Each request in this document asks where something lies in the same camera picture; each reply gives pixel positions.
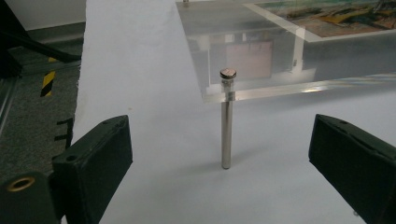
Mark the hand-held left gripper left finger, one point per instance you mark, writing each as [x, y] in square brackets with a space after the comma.
[93, 161]

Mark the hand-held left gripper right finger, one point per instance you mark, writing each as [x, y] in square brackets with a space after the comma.
[358, 161]

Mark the clear acrylic picture frame panel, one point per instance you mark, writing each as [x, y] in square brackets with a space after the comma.
[342, 59]

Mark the silver metal standoff post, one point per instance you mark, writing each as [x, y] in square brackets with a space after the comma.
[226, 133]

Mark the white table cover sheet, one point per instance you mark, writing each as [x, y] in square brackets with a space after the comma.
[174, 193]

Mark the yellow clamp left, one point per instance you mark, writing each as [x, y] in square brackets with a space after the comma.
[48, 82]

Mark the black metal stand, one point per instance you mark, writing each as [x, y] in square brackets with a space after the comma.
[18, 43]

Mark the painting print of boats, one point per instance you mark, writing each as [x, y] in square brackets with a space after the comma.
[342, 18]

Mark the aluminium floor rail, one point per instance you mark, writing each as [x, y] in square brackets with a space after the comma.
[6, 102]

